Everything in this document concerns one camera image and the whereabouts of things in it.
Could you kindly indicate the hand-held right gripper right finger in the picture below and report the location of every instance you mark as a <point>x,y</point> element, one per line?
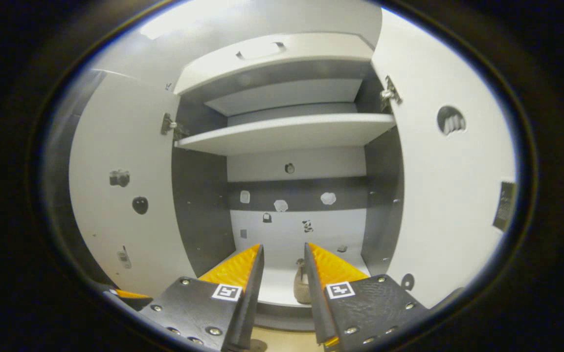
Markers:
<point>318,313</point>

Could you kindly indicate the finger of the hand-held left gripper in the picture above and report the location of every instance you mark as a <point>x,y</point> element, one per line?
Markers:
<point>137,303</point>

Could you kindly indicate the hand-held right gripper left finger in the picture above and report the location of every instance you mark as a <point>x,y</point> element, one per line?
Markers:
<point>250,313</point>

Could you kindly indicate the white cabinet door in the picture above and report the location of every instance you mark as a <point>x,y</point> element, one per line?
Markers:
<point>115,137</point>
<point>448,195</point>

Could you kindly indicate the white shoe cabinet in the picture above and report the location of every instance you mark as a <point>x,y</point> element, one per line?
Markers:
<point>286,132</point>

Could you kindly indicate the metal door hinge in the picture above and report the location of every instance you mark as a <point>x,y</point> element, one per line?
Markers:
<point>168,124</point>
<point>390,93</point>

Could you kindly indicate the white cabinet drawer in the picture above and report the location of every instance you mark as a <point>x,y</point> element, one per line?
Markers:
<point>311,51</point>

